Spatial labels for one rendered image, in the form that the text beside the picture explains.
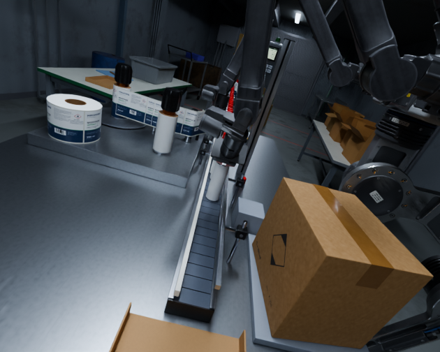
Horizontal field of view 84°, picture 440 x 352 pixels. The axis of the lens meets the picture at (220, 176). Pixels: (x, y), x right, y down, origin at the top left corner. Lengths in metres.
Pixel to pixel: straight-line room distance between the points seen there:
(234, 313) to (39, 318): 0.42
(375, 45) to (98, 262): 0.78
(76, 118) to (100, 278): 0.67
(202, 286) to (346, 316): 0.33
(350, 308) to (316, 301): 0.08
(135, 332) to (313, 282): 0.38
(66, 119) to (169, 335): 0.87
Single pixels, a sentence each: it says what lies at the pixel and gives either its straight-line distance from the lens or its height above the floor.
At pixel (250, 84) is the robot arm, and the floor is 1.33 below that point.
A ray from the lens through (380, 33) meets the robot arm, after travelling 0.59.
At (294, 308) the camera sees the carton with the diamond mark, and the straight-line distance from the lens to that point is 0.60.
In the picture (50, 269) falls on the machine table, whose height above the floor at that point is 0.83.
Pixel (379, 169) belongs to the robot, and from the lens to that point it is 0.85.
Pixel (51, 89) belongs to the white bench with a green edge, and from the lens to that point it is 2.83.
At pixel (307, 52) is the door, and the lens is 10.39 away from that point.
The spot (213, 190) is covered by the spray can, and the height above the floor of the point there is 0.93.
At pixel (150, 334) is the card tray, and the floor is 0.83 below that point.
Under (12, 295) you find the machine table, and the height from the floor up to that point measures 0.83.
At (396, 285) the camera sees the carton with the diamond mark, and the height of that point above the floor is 1.08.
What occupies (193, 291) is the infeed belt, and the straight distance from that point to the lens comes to 0.64.
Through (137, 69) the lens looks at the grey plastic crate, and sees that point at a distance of 3.28.
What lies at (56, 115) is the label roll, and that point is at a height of 0.98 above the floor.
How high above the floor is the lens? 1.38
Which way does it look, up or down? 26 degrees down
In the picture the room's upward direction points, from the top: 18 degrees clockwise
